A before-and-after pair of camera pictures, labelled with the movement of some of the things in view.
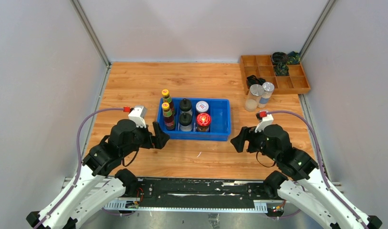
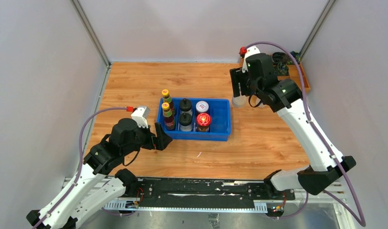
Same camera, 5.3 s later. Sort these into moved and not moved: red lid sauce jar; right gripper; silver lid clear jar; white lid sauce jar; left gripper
Moved: silver lid clear jar; right gripper
Not moved: red lid sauce jar; white lid sauce jar; left gripper
